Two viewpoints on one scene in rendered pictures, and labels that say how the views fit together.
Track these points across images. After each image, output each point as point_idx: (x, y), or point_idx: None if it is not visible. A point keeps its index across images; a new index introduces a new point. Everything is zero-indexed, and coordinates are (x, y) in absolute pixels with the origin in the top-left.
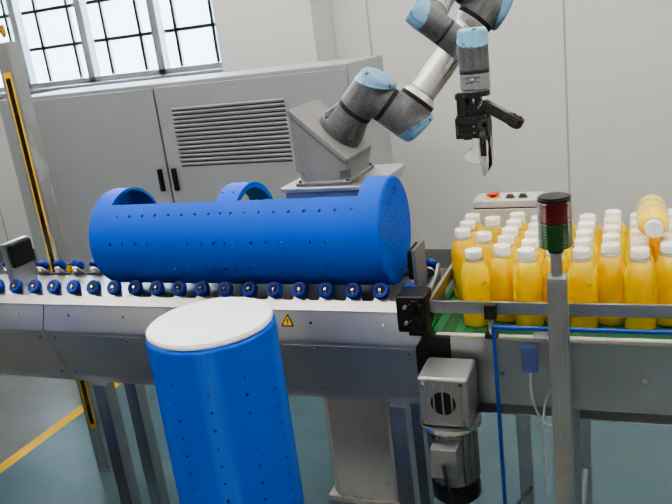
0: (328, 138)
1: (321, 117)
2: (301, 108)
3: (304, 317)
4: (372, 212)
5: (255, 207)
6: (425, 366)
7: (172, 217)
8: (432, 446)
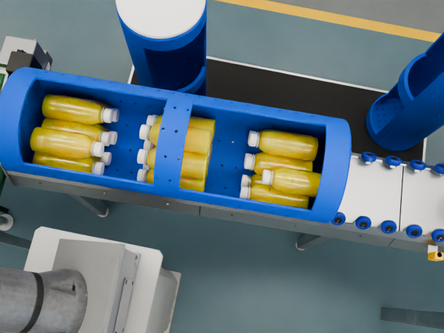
0: (76, 256)
1: (82, 293)
2: (108, 286)
3: None
4: (26, 67)
5: (145, 90)
6: (30, 53)
7: (241, 103)
8: (45, 52)
